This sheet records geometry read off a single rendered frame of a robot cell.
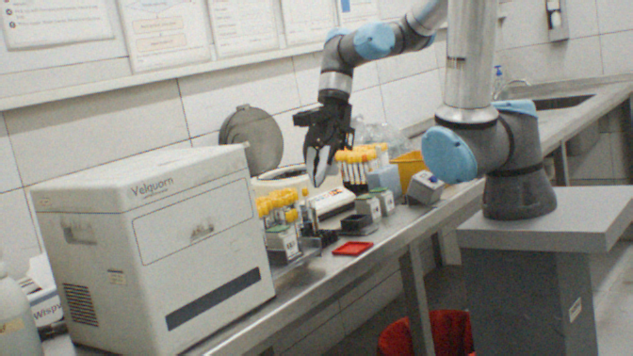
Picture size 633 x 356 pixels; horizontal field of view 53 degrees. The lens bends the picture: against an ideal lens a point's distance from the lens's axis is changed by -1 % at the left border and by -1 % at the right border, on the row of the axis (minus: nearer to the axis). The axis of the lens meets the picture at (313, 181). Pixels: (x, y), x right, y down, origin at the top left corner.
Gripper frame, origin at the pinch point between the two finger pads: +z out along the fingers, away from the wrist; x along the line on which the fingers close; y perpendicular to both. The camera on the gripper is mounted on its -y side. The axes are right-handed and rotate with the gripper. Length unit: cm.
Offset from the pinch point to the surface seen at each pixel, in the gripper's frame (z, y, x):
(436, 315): 22, 85, 13
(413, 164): -16.5, 44.5, 3.4
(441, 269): -1, 157, 51
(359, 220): 4.8, 18.3, 0.2
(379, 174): -10.2, 32.0, 5.6
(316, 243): 13.3, 0.5, -2.3
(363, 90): -62, 91, 59
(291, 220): 8.9, -0.7, 4.3
